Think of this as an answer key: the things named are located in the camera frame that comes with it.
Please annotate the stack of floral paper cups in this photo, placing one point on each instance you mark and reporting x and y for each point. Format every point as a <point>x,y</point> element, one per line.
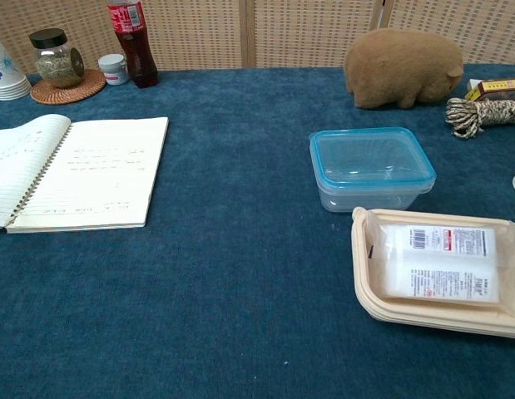
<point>2,70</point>

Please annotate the glass spice jar black lid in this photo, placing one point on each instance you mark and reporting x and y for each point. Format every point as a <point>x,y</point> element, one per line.
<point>57,58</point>

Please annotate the red cola bottle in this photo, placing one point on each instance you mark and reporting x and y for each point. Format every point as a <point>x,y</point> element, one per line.
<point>134,45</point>

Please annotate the white plastic packaged item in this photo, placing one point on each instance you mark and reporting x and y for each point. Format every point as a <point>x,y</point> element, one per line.
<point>444,266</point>

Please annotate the clear container with blue lid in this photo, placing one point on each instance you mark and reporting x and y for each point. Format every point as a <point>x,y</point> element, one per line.
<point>369,166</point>

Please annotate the yellow cardboard box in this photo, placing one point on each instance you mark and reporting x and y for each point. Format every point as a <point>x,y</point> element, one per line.
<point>500,88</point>

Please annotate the brown plush capybara toy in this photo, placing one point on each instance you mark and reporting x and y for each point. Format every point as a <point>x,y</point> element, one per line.
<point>402,66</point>

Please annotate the woven bamboo folding screen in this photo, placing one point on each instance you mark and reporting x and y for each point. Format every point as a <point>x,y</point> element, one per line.
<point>282,29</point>

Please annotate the blue velvet tablecloth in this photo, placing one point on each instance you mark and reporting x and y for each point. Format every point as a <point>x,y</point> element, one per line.
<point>257,282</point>

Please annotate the small white jar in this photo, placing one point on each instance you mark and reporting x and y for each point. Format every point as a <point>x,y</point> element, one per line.
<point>113,69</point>

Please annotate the woven rattan coaster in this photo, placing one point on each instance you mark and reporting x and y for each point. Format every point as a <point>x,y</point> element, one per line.
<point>84,89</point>

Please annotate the white spiral notebook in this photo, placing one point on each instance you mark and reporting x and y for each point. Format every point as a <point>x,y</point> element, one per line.
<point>86,174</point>

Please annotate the beige paper pulp tray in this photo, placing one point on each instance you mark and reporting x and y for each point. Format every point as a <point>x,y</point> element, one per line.
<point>367,287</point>

